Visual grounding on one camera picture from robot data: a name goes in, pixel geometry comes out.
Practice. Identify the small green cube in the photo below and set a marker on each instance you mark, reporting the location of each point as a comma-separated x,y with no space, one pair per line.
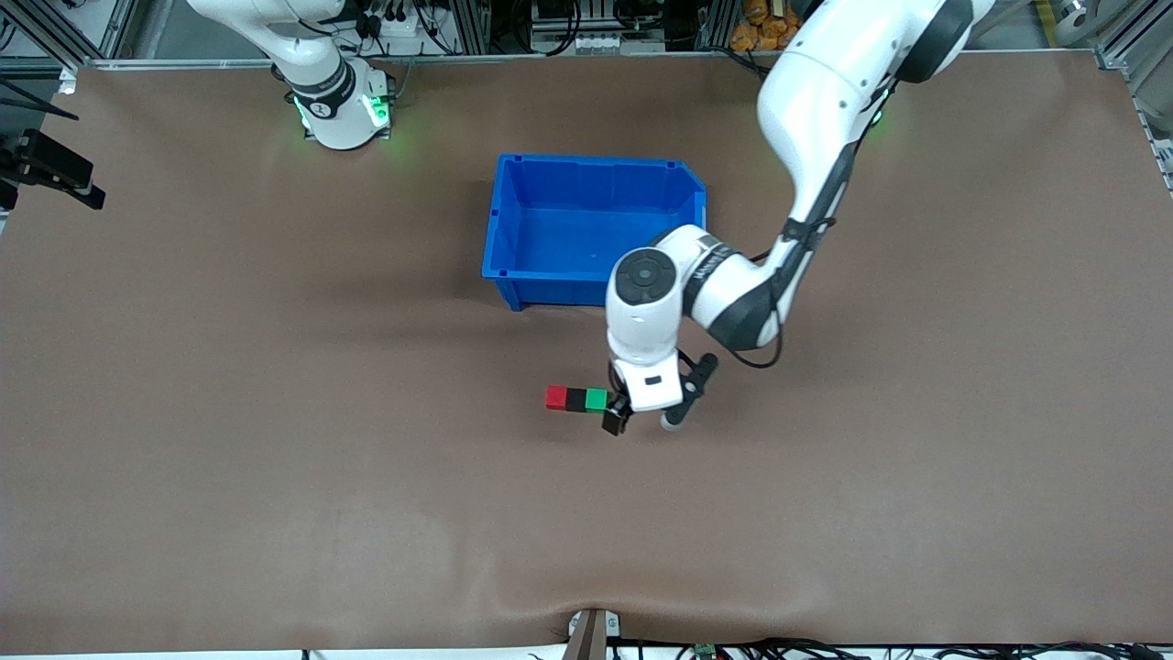
597,399

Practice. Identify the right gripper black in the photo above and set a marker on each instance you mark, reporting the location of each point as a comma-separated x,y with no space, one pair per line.
46,165

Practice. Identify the small green circuit board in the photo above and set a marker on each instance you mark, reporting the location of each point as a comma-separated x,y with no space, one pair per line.
704,651

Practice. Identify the blue plastic storage bin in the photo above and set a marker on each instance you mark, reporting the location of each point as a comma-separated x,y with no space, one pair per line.
568,229

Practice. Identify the metal table clamp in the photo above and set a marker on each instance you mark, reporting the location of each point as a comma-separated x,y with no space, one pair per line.
594,632

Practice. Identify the brown table mat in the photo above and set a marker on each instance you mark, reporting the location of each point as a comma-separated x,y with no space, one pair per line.
367,550

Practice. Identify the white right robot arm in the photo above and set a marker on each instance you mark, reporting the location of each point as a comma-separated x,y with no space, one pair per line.
321,82

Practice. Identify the white power strip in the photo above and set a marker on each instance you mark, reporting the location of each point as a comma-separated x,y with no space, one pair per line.
399,23

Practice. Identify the small red cube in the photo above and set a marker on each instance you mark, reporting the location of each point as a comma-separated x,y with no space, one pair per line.
556,398

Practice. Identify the aluminium frame profile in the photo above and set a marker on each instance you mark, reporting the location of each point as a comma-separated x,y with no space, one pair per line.
1136,46
64,27

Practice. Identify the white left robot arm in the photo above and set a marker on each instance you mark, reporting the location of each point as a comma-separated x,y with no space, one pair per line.
825,101

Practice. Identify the bag of orange objects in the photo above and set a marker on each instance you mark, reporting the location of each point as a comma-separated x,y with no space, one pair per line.
761,26

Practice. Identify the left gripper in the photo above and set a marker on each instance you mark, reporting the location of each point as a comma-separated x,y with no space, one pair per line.
617,416

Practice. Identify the small black cube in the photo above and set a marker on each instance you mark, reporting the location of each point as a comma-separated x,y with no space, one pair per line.
576,400

